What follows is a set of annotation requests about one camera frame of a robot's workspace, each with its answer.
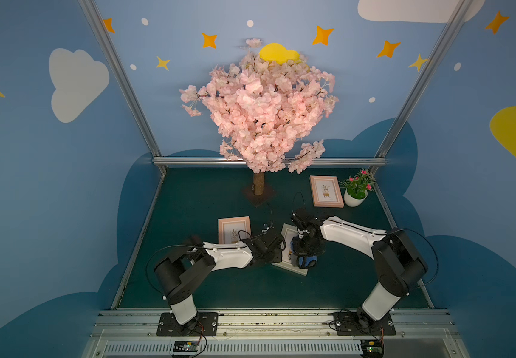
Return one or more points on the left controller board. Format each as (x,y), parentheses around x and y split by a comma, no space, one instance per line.
(188,348)

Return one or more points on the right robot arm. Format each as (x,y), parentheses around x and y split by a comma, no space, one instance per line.
(398,264)

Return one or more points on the right controller board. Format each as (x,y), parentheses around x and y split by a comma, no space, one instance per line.
(372,349)

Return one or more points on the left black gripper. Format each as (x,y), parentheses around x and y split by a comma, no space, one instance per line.
(273,244)

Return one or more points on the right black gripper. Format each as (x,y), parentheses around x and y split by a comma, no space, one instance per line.
(305,246)

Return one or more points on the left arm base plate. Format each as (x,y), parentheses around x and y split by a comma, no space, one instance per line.
(202,323)

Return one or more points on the controller board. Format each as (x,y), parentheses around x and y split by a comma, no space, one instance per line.
(372,349)
(188,348)

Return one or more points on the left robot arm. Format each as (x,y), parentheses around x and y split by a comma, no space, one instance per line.
(185,268)

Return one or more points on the blue and grey cloth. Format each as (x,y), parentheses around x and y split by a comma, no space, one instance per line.
(303,262)

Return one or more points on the green picture frame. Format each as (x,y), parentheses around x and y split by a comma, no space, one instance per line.
(289,261)

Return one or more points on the aluminium front rail assembly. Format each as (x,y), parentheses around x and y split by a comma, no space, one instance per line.
(275,333)

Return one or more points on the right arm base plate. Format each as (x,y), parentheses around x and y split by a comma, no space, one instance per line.
(349,323)

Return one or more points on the pink blossom artificial tree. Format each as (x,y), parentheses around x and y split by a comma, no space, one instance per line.
(262,107)

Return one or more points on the white pot with flowers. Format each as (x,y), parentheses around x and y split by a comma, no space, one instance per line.
(356,188)

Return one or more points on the pink picture frame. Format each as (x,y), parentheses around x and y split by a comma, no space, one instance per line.
(326,191)
(231,230)

